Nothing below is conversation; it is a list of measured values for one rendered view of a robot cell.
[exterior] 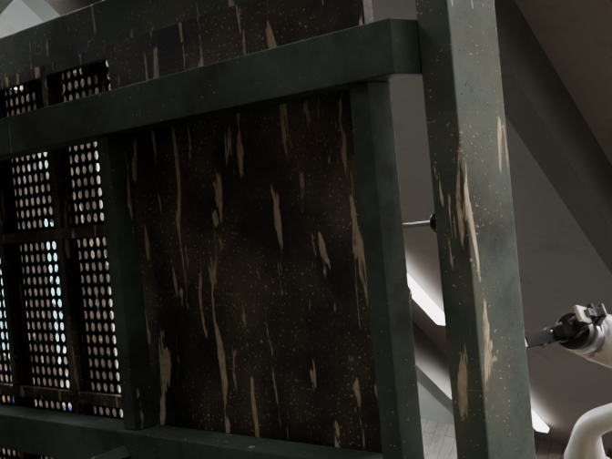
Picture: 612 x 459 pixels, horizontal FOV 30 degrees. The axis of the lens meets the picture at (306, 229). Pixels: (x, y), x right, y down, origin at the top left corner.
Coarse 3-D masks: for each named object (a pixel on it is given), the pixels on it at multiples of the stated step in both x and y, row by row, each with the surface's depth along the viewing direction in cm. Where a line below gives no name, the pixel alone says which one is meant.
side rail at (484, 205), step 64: (448, 0) 160; (448, 64) 160; (448, 128) 161; (448, 192) 162; (448, 256) 163; (512, 256) 167; (448, 320) 164; (512, 320) 166; (512, 384) 165; (512, 448) 164
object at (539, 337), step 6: (558, 324) 230; (546, 330) 229; (528, 336) 227; (534, 336) 227; (540, 336) 228; (546, 336) 228; (528, 342) 226; (534, 342) 227; (540, 342) 227; (552, 342) 228
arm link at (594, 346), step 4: (596, 328) 234; (600, 328) 236; (604, 328) 237; (596, 332) 234; (600, 332) 235; (604, 332) 237; (596, 336) 234; (600, 336) 235; (604, 336) 237; (592, 340) 234; (596, 340) 234; (600, 340) 235; (604, 340) 237; (592, 344) 234; (596, 344) 234; (600, 344) 237; (584, 348) 235; (588, 348) 234; (592, 348) 234; (596, 348) 236; (576, 352) 235; (580, 352) 235; (584, 352) 235; (588, 352) 237; (592, 352) 238
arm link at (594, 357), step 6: (606, 318) 241; (606, 324) 240; (606, 330) 239; (606, 336) 238; (606, 342) 239; (600, 348) 239; (606, 348) 239; (588, 354) 240; (594, 354) 240; (600, 354) 239; (606, 354) 239; (588, 360) 243; (594, 360) 241; (600, 360) 240; (606, 360) 240; (606, 366) 243
